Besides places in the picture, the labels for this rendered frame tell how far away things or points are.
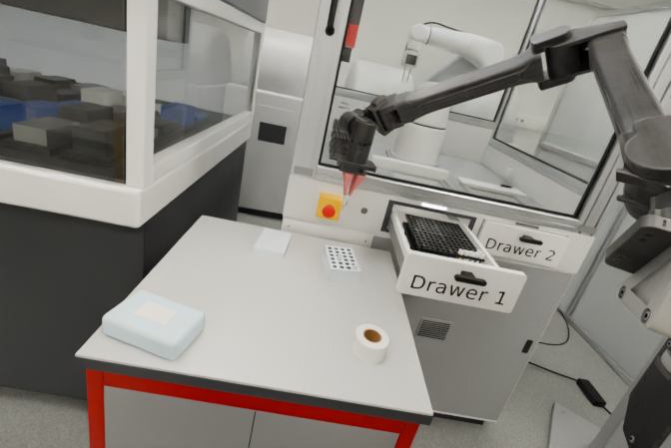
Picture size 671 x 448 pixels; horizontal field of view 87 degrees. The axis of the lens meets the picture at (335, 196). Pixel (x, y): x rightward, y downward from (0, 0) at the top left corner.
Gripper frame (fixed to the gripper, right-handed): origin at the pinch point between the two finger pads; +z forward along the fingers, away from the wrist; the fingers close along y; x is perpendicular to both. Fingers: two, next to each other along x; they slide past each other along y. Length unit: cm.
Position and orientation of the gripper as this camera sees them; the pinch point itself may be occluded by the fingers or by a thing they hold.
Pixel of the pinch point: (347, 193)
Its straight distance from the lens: 95.5
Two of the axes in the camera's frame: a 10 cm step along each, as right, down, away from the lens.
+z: -2.3, 9.0, 3.6
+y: -9.7, -1.7, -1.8
